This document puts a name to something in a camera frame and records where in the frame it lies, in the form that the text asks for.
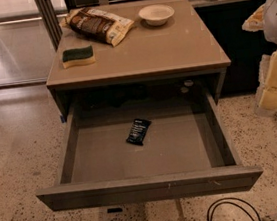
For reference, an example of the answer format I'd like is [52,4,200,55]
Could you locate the black cable on floor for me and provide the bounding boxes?
[204,194,262,221]

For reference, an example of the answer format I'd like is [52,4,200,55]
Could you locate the dark blue rxbar wrapper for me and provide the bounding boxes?
[126,118,151,146]

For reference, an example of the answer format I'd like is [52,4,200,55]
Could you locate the grey cabinet with counter top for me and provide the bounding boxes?
[46,0,230,115]

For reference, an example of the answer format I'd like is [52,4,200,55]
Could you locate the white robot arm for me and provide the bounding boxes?
[242,0,277,117]

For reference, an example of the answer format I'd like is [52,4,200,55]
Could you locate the brown and white snack bag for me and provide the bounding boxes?
[59,7,135,47]

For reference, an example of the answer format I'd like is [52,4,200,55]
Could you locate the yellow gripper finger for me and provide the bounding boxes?
[242,5,264,32]

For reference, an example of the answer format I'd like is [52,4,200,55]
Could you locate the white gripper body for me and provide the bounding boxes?
[254,50,277,117]

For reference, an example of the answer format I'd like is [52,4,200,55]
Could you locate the open grey top drawer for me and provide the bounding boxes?
[36,89,263,211]

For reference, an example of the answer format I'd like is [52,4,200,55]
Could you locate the white ceramic bowl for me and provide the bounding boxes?
[139,4,175,27]

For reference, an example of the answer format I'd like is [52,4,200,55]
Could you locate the green and yellow sponge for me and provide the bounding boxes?
[62,46,96,68]

